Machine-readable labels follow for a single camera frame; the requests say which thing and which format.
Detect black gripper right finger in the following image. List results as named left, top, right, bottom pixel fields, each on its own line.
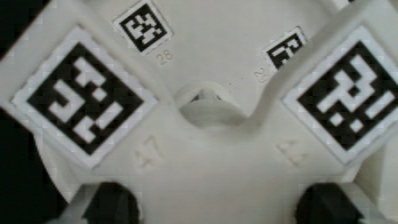
left=295, top=182, right=380, bottom=224

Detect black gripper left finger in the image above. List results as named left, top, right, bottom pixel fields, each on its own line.
left=61, top=181, right=144, bottom=224

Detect white cylindrical table leg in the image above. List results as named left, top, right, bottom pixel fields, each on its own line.
left=174, top=81, right=247, bottom=130

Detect white cross-shaped table base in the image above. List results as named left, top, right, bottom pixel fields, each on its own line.
left=0, top=0, right=398, bottom=224

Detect white round table top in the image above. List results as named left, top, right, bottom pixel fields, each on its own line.
left=34, top=0, right=398, bottom=214

